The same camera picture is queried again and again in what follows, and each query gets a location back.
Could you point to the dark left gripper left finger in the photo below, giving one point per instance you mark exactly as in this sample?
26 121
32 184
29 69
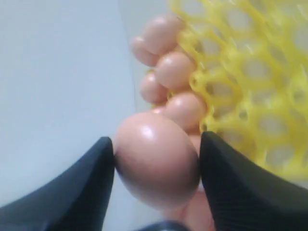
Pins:
76 200

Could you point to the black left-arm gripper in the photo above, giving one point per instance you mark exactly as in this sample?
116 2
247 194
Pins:
167 225

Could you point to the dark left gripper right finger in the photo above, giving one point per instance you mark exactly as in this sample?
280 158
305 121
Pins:
244 197

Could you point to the brown egg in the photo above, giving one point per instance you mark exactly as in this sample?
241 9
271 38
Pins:
156 160
196 214
174 69
141 54
186 109
160 34
151 90

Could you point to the yellow plastic egg tray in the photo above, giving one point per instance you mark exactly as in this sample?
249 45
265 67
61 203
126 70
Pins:
252 71

